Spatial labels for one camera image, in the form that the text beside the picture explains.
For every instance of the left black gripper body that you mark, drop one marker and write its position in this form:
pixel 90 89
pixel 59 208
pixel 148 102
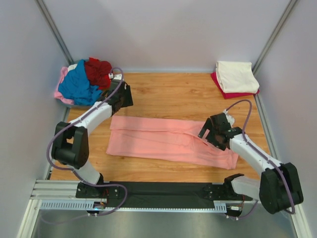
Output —
pixel 126 99

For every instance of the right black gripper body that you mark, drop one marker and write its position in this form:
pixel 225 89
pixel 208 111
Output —
pixel 212 138

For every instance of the salmon pink t-shirt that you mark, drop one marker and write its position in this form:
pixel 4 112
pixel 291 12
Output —
pixel 166 139

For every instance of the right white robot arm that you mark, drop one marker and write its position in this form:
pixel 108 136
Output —
pixel 279 186

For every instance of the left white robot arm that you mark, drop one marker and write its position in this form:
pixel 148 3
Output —
pixel 70 144

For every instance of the dark red t-shirt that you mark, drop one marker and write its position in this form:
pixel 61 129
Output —
pixel 98 72

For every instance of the blue t-shirt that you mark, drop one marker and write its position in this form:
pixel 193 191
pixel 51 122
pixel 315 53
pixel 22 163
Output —
pixel 78 86

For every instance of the folded magenta t-shirt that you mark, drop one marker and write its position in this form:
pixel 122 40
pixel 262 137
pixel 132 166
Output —
pixel 229 95

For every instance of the folded white t-shirt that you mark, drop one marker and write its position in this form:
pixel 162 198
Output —
pixel 236 77

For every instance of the white t-shirt in basket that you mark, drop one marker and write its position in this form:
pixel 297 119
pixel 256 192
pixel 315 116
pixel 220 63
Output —
pixel 72 67

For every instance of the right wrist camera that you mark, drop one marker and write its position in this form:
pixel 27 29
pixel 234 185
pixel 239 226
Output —
pixel 230 118

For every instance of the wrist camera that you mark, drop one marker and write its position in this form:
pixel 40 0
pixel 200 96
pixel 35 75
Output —
pixel 230 118
pixel 117 76

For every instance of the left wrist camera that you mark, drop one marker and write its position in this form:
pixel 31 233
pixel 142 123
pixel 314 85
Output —
pixel 117 76

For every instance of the left corner aluminium post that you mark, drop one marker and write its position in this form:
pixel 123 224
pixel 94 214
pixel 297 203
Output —
pixel 54 29

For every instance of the corner aluminium post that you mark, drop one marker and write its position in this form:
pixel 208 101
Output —
pixel 54 29
pixel 275 33

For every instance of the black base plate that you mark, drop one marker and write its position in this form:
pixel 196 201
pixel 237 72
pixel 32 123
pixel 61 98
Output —
pixel 160 195

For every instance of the right corner aluminium post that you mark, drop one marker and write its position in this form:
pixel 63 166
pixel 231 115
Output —
pixel 275 33

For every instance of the white slotted cable duct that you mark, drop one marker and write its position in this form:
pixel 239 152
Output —
pixel 91 206

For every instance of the aluminium frame rail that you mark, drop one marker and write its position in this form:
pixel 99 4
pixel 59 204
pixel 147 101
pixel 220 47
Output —
pixel 55 190

